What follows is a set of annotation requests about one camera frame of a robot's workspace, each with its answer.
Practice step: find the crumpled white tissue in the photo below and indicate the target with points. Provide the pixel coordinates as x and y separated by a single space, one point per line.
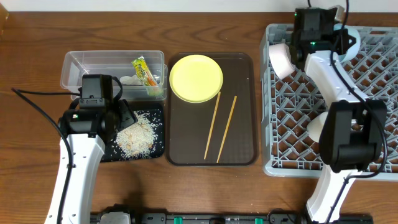
133 80

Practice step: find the light blue bowl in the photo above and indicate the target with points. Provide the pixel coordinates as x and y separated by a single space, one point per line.
348 44

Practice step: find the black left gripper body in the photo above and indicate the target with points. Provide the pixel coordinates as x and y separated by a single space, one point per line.
127 112

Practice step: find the dark brown tray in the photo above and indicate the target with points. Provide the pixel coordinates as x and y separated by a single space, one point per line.
189 123

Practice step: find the rice and nut scraps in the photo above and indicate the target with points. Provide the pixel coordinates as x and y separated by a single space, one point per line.
144 139

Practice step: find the black food waste tray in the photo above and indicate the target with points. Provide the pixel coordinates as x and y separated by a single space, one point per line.
110 155

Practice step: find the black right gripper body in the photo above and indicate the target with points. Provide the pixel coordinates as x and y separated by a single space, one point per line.
347 40

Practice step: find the white green cup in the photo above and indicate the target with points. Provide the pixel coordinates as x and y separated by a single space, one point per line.
314 128

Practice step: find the yellow plate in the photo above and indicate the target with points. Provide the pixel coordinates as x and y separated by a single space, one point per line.
196 78

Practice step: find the wooden chopstick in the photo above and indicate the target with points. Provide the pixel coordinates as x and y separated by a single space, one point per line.
212 125
226 129

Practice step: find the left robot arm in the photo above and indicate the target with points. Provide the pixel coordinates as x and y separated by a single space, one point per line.
85 133

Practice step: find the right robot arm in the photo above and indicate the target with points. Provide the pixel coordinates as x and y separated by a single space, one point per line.
350 135

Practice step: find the pink bowl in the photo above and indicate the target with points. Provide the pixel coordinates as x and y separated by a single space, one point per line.
279 55

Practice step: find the clear plastic bin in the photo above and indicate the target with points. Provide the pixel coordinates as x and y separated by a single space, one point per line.
116 63

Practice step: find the green snack wrapper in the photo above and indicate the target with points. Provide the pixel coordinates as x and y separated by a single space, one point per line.
145 76

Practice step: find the grey dishwasher rack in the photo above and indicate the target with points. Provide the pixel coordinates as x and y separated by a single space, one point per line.
289 105

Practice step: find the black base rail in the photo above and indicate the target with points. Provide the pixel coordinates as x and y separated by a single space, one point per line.
122 214

